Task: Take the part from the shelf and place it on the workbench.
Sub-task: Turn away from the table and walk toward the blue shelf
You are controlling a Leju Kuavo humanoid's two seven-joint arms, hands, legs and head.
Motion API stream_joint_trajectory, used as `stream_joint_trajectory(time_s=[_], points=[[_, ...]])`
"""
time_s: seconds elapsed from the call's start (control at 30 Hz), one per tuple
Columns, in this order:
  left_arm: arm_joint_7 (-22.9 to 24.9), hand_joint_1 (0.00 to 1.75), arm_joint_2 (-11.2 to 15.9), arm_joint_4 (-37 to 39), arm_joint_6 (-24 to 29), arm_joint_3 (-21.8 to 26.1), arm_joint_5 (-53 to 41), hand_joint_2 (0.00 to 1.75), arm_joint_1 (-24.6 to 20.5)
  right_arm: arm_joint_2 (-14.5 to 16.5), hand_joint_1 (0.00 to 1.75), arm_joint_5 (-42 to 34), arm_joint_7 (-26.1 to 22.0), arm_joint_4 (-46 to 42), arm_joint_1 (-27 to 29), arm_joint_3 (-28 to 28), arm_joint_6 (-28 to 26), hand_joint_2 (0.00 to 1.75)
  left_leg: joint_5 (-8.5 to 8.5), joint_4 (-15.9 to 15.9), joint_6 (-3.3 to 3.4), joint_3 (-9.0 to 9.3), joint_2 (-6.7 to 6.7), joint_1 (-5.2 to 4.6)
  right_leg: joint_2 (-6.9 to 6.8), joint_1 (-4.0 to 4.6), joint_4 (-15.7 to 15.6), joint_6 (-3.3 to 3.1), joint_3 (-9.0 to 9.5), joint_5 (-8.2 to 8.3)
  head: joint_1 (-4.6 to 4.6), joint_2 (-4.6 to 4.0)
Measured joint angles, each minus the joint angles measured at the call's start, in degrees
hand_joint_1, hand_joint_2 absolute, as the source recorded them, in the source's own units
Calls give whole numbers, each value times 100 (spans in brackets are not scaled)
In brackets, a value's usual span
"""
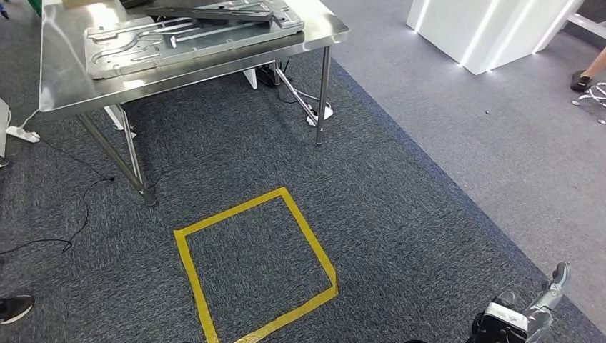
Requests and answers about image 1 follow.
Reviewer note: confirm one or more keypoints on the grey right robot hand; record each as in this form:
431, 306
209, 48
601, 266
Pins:
539, 322

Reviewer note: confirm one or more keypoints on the black plastic plate part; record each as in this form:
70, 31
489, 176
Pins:
213, 13

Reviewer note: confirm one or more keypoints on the steel workbench table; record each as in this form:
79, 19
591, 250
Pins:
61, 90

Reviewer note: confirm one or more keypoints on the chrome chair base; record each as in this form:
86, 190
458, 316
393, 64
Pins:
594, 97

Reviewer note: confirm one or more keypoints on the person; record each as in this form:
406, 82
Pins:
14, 307
581, 81

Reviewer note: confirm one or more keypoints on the white power strip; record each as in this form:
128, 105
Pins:
21, 134
324, 113

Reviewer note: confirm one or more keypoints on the white lit counter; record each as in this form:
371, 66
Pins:
449, 28

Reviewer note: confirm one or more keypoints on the yellow floor tape square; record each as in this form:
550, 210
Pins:
189, 270

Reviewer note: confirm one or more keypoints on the large stamped steel panel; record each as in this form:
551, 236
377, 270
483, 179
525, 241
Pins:
142, 57

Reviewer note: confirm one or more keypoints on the white board panel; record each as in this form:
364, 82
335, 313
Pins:
4, 128

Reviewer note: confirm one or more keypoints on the green plastic object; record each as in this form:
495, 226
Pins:
34, 5

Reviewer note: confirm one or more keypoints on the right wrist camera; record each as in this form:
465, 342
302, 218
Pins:
502, 322

